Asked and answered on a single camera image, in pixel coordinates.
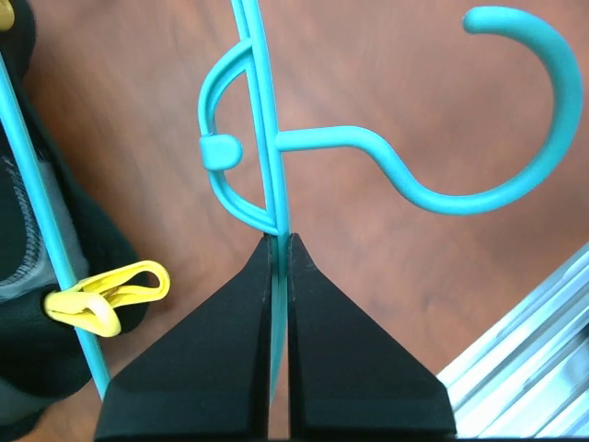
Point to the black underwear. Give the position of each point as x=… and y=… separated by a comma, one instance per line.
x=41, y=359

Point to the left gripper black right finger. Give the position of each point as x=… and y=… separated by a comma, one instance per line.
x=347, y=375

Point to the teal plastic hanger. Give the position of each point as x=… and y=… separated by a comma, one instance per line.
x=250, y=58

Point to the aluminium rail frame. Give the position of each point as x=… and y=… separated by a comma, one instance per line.
x=527, y=375

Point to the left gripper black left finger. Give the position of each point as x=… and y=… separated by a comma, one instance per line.
x=208, y=376

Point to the yellow clothespin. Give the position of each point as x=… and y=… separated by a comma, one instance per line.
x=7, y=15
x=91, y=304

